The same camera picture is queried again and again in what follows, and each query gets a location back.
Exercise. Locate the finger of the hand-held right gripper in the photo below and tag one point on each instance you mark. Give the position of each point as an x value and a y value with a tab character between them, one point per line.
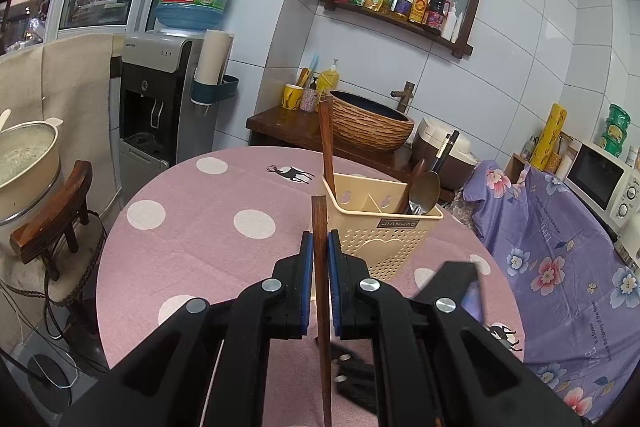
357	379
457	279

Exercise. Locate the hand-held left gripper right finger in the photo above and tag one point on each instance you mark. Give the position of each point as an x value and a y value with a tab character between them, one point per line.
335	267

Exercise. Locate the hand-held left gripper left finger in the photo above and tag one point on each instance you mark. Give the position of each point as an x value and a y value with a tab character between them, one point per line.
306	267

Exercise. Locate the brown wooden chopstick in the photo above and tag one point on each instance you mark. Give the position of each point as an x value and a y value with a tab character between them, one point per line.
319	227
324	147
331	142

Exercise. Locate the cream plastic utensil holder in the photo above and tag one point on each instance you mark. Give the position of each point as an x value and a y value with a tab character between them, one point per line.
390	247

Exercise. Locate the metal spoon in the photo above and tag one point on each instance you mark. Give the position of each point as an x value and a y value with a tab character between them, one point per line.
427	192

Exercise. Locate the black chopstick with gold print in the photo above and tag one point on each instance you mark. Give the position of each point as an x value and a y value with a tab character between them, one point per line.
442	154
452	147

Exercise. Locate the grey paisley cloth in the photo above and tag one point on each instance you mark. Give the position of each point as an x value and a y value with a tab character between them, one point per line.
460	212

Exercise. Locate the purple floral cloth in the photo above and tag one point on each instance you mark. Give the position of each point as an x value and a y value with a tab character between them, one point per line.
550	257

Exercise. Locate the pink polka-dot tablecloth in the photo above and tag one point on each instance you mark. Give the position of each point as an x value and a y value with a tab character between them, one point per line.
200	257

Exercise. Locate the dark wooden spoon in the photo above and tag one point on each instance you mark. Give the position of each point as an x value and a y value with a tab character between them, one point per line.
414	177

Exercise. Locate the white and brown rice cooker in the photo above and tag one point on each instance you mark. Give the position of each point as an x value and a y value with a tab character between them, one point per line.
465	152

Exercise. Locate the wooden open box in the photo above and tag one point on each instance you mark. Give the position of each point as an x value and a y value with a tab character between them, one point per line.
515	162

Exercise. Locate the dark wooden counter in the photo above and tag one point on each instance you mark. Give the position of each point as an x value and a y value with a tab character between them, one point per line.
285	127

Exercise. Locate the woven brown wash basin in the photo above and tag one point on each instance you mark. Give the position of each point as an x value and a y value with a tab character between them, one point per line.
372	124

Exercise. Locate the yellow wrap roll box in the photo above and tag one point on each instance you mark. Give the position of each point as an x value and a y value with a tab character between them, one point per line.
547	137

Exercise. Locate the yellow mug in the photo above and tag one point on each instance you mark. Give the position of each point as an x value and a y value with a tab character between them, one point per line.
291	98

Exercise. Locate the white microwave oven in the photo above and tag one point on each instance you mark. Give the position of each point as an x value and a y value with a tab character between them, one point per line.
600	187

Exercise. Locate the bronze faucet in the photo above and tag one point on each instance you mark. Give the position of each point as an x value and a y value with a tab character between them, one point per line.
404	94

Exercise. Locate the yellow soap pump bottle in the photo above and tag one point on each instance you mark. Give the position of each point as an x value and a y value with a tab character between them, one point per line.
328	79

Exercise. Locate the blue cup holder tray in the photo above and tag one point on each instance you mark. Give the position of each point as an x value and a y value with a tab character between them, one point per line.
220	89

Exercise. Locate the blue toothbrush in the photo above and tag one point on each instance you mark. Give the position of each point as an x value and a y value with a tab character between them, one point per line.
313	64

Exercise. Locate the green instant noodle cup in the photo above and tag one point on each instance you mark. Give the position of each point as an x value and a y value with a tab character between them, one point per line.
620	116
612	147
616	132

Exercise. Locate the grey water dispenser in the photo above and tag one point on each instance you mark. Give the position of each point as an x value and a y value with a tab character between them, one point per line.
150	107

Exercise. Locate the white paper cup tube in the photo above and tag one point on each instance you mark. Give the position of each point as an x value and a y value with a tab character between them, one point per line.
212	57

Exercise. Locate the dark wooden stool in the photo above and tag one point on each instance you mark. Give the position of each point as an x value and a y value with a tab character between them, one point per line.
60	217

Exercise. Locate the white plastic bottle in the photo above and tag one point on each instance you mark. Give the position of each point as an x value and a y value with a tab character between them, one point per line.
449	24
456	27

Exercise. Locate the large dark soy sauce bottle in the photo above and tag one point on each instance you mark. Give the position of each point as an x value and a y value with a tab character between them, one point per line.
438	14

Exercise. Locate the amber oil bottle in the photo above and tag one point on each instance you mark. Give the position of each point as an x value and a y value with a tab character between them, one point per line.
420	7

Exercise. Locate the round black floor base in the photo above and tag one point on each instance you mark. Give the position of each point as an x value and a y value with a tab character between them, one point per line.
50	372

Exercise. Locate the cream electric cooking pot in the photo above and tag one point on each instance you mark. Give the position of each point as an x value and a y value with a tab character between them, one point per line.
25	167

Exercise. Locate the beige wall cloth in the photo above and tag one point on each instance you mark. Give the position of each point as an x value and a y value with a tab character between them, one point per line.
65	77

